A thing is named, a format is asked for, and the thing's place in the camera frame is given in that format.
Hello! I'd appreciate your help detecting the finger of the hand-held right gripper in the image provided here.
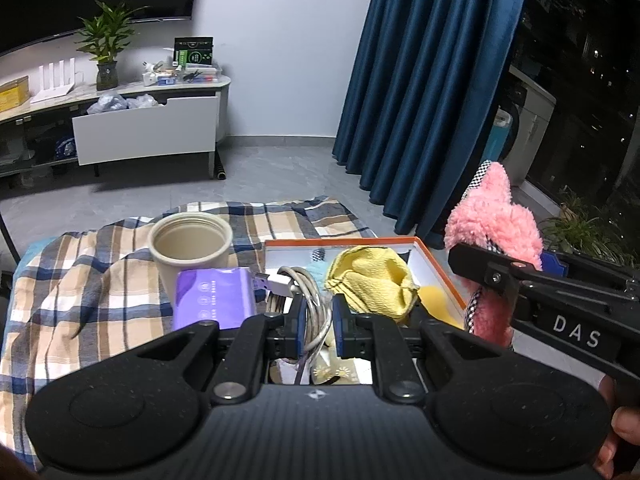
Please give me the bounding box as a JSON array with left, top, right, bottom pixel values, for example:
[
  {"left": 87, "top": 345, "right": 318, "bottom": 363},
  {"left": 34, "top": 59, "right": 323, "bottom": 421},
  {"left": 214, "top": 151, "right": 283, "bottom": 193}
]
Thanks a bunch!
[
  {"left": 447, "top": 241, "right": 627, "bottom": 312},
  {"left": 541, "top": 251, "right": 640, "bottom": 292}
]

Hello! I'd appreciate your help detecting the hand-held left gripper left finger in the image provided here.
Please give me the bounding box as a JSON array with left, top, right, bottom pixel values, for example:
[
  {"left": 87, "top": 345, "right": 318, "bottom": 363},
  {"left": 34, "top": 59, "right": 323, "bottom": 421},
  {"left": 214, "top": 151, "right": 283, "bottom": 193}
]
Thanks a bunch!
[{"left": 114, "top": 293, "right": 308, "bottom": 407}]

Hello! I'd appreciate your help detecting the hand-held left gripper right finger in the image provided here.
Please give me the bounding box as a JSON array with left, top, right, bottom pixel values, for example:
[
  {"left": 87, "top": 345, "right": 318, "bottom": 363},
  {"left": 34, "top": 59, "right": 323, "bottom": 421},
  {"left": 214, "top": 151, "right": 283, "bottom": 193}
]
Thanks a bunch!
[{"left": 331, "top": 293, "right": 521, "bottom": 405}]

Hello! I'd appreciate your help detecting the white usb cable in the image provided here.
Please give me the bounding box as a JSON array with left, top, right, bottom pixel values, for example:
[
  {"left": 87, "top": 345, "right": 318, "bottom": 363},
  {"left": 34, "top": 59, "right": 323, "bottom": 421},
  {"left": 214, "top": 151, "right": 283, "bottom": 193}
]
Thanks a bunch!
[{"left": 252, "top": 265, "right": 334, "bottom": 386}]

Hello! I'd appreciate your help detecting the pink chenille hand towel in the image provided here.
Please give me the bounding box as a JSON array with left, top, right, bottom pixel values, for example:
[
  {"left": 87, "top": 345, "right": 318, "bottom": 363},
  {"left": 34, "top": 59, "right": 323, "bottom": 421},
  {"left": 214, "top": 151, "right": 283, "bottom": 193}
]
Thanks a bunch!
[{"left": 444, "top": 160, "right": 544, "bottom": 349}]

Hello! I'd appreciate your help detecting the yellow sponge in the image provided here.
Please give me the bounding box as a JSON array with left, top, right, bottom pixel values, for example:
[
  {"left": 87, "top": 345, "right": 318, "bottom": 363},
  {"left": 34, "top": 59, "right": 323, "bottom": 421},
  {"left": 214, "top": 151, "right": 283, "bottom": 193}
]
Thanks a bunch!
[{"left": 419, "top": 285, "right": 466, "bottom": 329}]

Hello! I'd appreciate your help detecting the yellow cloth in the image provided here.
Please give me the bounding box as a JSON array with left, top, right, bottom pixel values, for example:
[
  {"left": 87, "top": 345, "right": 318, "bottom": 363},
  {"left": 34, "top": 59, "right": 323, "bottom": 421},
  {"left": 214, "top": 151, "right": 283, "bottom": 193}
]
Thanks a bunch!
[{"left": 324, "top": 247, "right": 421, "bottom": 324}]

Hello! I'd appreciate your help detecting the blue chenille hand towel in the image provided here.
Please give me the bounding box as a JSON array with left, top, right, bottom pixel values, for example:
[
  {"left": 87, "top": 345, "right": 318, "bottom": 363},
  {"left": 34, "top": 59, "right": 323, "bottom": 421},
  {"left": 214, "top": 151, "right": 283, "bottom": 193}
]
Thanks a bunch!
[{"left": 305, "top": 248, "right": 329, "bottom": 276}]

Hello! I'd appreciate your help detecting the white box with orange rim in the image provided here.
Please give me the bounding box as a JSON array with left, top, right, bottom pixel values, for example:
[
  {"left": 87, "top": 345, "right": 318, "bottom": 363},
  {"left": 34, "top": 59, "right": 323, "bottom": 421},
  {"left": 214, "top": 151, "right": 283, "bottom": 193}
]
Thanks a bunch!
[{"left": 262, "top": 236, "right": 472, "bottom": 387}]

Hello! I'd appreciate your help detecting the person's right hand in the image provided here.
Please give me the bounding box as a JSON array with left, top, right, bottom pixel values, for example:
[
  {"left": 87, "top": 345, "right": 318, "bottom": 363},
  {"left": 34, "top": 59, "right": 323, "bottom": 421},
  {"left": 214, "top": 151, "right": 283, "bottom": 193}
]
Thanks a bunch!
[{"left": 594, "top": 376, "right": 640, "bottom": 480}]

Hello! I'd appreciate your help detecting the small green potted plant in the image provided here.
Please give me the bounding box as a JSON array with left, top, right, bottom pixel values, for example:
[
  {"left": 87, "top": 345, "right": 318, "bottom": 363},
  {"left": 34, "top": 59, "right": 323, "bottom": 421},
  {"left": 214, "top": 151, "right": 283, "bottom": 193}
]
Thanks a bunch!
[{"left": 540, "top": 195, "right": 640, "bottom": 272}]

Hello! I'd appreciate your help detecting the purple tissue packet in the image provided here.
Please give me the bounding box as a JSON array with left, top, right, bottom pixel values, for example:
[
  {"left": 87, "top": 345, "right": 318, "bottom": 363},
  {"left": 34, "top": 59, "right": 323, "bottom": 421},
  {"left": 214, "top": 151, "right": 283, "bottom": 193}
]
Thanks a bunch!
[{"left": 172, "top": 267, "right": 259, "bottom": 332}]

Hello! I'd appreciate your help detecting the beige paper cup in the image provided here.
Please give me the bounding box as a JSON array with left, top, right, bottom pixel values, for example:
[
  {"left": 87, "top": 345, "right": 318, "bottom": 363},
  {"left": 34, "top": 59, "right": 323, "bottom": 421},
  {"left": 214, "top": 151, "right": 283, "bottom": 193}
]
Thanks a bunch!
[{"left": 147, "top": 211, "right": 235, "bottom": 307}]

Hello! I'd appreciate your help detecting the white washing machine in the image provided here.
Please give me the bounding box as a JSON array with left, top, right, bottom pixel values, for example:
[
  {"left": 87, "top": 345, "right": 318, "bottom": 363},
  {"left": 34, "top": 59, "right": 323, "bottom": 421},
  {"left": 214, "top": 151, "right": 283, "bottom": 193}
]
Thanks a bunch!
[{"left": 487, "top": 64, "right": 559, "bottom": 192}]

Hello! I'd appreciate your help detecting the dark blue curtain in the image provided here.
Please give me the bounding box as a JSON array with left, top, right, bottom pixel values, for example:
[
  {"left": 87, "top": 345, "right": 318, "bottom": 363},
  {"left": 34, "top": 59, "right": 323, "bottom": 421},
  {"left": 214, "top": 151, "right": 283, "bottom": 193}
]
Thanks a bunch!
[{"left": 332, "top": 0, "right": 532, "bottom": 252}]

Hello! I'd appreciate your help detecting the dark glass window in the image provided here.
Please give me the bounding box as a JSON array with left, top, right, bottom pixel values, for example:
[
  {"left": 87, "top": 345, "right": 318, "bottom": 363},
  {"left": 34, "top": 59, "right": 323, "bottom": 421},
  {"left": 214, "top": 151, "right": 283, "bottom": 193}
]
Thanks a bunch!
[{"left": 510, "top": 0, "right": 640, "bottom": 202}]

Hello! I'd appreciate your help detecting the plaid blanket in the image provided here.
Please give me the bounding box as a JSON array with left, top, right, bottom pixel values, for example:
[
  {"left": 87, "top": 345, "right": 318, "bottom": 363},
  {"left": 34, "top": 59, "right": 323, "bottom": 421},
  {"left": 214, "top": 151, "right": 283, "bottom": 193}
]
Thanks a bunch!
[{"left": 0, "top": 196, "right": 379, "bottom": 441}]

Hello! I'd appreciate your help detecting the white cabinet drawer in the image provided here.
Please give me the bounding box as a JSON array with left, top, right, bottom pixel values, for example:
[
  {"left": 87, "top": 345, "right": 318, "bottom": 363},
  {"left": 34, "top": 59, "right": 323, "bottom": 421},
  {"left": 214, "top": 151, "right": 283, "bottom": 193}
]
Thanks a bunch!
[{"left": 71, "top": 92, "right": 221, "bottom": 167}]

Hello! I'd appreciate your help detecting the clear storage box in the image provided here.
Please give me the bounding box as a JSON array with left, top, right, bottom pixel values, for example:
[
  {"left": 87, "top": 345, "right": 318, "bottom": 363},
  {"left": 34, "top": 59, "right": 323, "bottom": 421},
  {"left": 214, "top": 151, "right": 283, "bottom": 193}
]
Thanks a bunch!
[{"left": 182, "top": 64, "right": 221, "bottom": 85}]

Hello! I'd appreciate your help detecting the blue bag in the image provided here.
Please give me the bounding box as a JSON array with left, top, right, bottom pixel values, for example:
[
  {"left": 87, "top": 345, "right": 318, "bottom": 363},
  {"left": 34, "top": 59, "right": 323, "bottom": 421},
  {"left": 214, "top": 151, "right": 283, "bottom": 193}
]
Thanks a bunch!
[{"left": 52, "top": 139, "right": 79, "bottom": 162}]

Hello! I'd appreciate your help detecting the black and green box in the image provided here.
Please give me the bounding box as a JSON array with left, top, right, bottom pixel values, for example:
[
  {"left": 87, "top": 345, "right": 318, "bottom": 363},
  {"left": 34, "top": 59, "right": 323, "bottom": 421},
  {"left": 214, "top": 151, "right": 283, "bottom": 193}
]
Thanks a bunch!
[{"left": 173, "top": 35, "right": 215, "bottom": 69}]

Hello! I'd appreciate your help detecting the crumpled grey plastic bag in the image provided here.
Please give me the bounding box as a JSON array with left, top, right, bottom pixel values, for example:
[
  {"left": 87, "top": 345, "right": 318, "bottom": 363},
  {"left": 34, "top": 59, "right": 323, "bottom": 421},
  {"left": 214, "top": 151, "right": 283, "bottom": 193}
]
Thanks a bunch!
[{"left": 87, "top": 92, "right": 129, "bottom": 115}]

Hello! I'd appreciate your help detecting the grey tv cabinet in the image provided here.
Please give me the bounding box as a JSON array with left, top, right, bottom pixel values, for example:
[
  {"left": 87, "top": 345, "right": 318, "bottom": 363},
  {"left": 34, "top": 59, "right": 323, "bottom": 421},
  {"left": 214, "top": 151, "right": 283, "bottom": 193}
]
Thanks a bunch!
[{"left": 0, "top": 74, "right": 232, "bottom": 182}]

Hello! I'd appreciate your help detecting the white router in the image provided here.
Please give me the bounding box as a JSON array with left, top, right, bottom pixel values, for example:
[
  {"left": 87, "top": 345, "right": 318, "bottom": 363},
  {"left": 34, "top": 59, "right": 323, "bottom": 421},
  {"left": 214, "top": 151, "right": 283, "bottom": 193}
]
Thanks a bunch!
[{"left": 29, "top": 57, "right": 84, "bottom": 104}]

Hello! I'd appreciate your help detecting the bamboo plant in glass vase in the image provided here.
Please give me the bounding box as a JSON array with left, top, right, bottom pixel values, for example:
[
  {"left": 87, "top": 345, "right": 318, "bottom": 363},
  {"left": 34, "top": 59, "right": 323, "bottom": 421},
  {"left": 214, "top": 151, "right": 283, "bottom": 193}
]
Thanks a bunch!
[{"left": 75, "top": 1, "right": 149, "bottom": 92}]

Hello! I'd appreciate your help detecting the yellow cardboard box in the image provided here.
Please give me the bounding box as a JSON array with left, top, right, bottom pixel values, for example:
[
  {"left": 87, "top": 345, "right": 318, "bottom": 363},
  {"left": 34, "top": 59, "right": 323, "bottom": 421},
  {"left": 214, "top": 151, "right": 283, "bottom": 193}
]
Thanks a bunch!
[{"left": 0, "top": 75, "right": 30, "bottom": 112}]

